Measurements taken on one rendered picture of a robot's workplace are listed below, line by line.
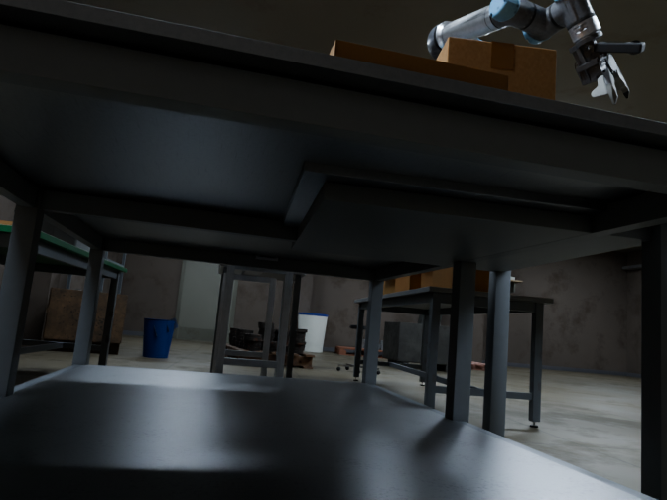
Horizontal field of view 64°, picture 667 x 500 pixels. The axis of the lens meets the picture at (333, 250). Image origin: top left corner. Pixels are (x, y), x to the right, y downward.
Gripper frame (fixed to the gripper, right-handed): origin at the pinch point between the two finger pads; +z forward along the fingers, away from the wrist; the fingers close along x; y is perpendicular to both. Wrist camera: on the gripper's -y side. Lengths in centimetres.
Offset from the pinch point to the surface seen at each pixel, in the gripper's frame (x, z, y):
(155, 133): 111, -31, 46
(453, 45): 57, -27, 12
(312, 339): -464, 177, 734
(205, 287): -402, 3, 891
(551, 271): -970, 296, 486
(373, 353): -22, 66, 153
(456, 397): 33, 66, 70
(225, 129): 106, -25, 33
